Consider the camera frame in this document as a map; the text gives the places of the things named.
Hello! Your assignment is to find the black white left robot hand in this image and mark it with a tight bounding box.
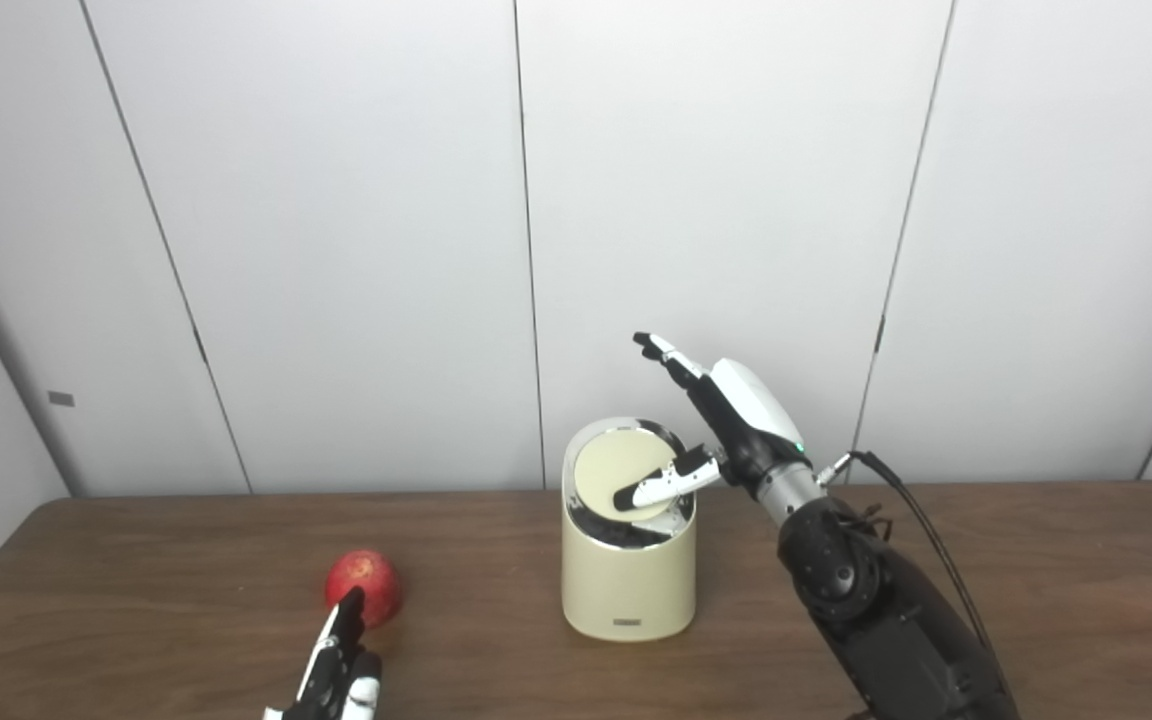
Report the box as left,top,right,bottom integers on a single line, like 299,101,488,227
264,587,383,720

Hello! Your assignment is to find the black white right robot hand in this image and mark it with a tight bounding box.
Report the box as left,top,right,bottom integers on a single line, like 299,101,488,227
613,331,809,511

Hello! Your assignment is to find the red apple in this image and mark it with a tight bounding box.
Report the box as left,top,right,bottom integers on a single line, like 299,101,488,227
325,549,404,629

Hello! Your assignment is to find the cream round bin lid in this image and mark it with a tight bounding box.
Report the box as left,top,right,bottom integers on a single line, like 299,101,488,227
574,428,679,521

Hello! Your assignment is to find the cream-colored bin body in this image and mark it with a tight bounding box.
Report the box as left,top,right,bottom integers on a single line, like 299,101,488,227
561,417,698,642

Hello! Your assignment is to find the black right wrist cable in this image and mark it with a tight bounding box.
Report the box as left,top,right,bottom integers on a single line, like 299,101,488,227
848,449,1017,706

